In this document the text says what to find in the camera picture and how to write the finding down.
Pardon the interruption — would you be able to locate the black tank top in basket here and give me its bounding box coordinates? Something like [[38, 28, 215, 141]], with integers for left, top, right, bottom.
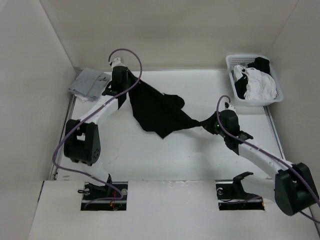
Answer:
[[234, 56, 272, 99]]

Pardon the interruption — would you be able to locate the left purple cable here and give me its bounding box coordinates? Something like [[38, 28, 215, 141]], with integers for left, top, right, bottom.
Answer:
[[51, 48, 144, 210]]

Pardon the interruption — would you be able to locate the folded white tank top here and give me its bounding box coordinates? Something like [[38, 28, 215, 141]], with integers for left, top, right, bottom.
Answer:
[[75, 94, 88, 103]]

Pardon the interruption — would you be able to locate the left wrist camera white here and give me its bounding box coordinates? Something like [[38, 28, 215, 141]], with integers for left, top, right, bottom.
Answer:
[[109, 56, 126, 69]]

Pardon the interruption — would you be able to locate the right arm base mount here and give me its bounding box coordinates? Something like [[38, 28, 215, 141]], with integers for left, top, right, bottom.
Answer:
[[215, 171, 265, 211]]

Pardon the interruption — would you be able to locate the white plastic laundry basket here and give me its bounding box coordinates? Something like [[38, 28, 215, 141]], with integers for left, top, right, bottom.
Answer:
[[225, 53, 284, 107]]

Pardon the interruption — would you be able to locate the folded grey tank top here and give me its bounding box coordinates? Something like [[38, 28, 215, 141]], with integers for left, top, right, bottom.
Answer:
[[68, 68, 112, 102]]

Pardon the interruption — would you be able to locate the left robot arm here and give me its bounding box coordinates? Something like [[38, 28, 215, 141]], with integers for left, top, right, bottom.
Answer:
[[63, 66, 135, 200]]

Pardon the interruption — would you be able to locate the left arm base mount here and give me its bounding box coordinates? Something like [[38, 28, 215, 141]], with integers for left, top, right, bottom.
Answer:
[[77, 182, 128, 212]]

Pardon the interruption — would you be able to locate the white tank top in basket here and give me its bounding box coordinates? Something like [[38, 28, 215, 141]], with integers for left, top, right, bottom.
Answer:
[[232, 64, 278, 101]]

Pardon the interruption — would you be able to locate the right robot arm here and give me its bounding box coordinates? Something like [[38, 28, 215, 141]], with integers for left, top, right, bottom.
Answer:
[[201, 109, 320, 216]]

